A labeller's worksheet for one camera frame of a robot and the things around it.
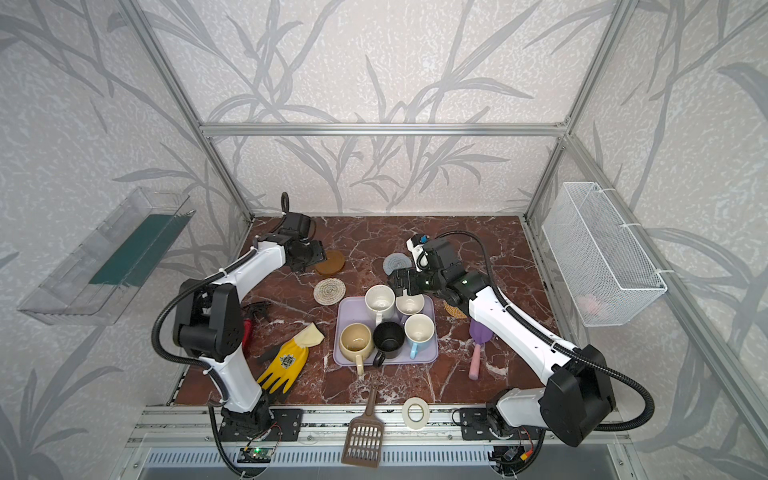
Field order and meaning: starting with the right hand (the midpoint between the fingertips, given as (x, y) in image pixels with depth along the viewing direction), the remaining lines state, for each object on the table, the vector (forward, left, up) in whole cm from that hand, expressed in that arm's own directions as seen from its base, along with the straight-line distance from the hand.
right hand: (402, 268), depth 80 cm
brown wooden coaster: (+16, +25, -20) cm, 36 cm away
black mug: (-13, +4, -18) cm, 22 cm away
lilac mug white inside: (-1, -2, -19) cm, 19 cm away
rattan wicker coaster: (-3, -17, -20) cm, 26 cm away
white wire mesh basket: (-11, -43, +15) cm, 46 cm away
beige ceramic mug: (-14, +14, -19) cm, 28 cm away
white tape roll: (-31, -6, -20) cm, 37 cm away
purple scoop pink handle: (-11, -23, -20) cm, 33 cm away
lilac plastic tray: (-2, +17, -20) cm, 26 cm away
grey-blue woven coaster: (+16, +3, -20) cm, 26 cm away
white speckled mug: (-1, +8, -19) cm, 20 cm away
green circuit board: (-40, +36, -21) cm, 57 cm away
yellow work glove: (-18, +31, -18) cm, 41 cm away
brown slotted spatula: (-36, +9, -19) cm, 42 cm away
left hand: (+14, +26, -9) cm, 31 cm away
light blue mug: (-11, -5, -17) cm, 21 cm away
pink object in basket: (-11, -46, 0) cm, 47 cm away
